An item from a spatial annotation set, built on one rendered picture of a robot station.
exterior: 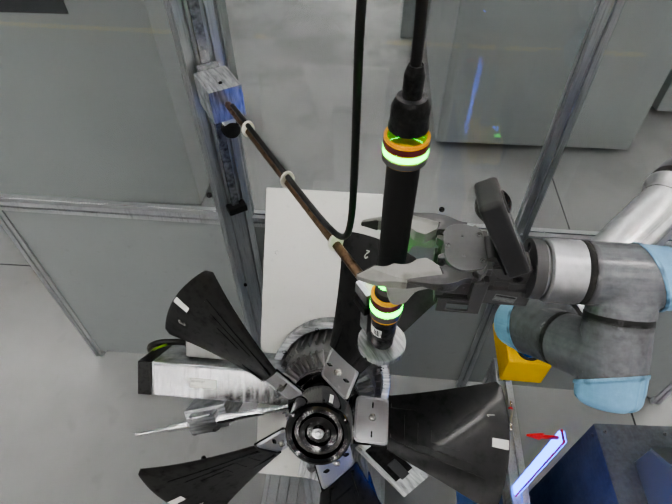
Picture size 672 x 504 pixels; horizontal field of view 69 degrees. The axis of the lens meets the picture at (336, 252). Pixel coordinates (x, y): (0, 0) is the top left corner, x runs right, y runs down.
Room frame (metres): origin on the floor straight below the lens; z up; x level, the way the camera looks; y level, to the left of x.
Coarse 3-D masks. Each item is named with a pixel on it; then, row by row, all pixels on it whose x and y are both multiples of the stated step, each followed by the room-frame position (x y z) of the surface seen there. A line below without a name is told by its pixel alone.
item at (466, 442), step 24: (480, 384) 0.45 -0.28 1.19; (408, 408) 0.40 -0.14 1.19; (432, 408) 0.40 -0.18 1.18; (456, 408) 0.40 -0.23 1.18; (480, 408) 0.40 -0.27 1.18; (504, 408) 0.40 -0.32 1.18; (408, 432) 0.36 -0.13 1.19; (432, 432) 0.36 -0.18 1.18; (456, 432) 0.36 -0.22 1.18; (480, 432) 0.36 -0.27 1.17; (504, 432) 0.36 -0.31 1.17; (408, 456) 0.32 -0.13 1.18; (432, 456) 0.32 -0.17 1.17; (456, 456) 0.32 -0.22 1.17; (480, 456) 0.32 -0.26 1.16; (504, 456) 0.32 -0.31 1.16; (456, 480) 0.28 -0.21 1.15; (480, 480) 0.28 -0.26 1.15; (504, 480) 0.29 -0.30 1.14
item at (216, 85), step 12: (204, 72) 0.95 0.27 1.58; (216, 72) 0.95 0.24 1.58; (228, 72) 0.95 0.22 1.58; (204, 84) 0.90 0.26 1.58; (216, 84) 0.90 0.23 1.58; (228, 84) 0.90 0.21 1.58; (240, 84) 0.90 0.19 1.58; (204, 96) 0.90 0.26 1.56; (216, 96) 0.87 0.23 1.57; (228, 96) 0.88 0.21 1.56; (240, 96) 0.90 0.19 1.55; (204, 108) 0.92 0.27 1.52; (216, 108) 0.87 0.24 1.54; (240, 108) 0.89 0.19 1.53; (216, 120) 0.87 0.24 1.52
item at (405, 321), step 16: (352, 240) 0.63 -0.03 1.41; (368, 240) 0.61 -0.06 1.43; (352, 256) 0.61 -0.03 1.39; (352, 288) 0.56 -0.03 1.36; (336, 304) 0.56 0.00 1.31; (352, 304) 0.53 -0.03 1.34; (416, 304) 0.49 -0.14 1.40; (432, 304) 0.48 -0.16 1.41; (336, 320) 0.53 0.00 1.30; (352, 320) 0.51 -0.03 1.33; (400, 320) 0.47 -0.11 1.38; (416, 320) 0.47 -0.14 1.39; (336, 336) 0.50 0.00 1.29; (352, 336) 0.48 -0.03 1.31; (352, 352) 0.46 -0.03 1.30
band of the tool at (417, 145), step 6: (384, 132) 0.38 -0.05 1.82; (390, 132) 0.40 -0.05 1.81; (384, 138) 0.38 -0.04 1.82; (390, 138) 0.40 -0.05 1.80; (396, 138) 0.40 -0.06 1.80; (402, 138) 0.40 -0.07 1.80; (420, 138) 0.40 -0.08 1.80; (390, 144) 0.37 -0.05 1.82; (396, 144) 0.37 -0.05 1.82; (402, 144) 0.40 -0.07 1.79; (414, 144) 0.40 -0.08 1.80; (420, 144) 0.37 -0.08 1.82; (426, 144) 0.37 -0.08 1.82; (402, 150) 0.36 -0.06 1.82; (408, 150) 0.36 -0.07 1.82; (414, 150) 0.36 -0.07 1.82; (384, 156) 0.37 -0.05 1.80; (396, 156) 0.36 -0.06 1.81; (420, 156) 0.36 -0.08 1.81; (420, 162) 0.36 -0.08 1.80; (420, 168) 0.36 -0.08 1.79
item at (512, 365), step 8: (496, 336) 0.67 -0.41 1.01; (496, 344) 0.65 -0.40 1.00; (504, 344) 0.62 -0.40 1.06; (496, 352) 0.64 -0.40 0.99; (504, 352) 0.60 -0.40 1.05; (512, 352) 0.59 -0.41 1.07; (504, 360) 0.58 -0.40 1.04; (512, 360) 0.57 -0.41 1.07; (520, 360) 0.57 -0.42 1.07; (528, 360) 0.57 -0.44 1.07; (536, 360) 0.57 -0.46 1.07; (504, 368) 0.57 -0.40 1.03; (512, 368) 0.56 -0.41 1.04; (520, 368) 0.56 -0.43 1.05; (528, 368) 0.56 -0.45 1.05; (536, 368) 0.56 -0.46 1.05; (544, 368) 0.56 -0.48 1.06; (504, 376) 0.56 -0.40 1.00; (512, 376) 0.56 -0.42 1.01; (520, 376) 0.56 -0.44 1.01; (528, 376) 0.56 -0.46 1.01; (536, 376) 0.56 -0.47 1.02; (544, 376) 0.56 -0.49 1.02
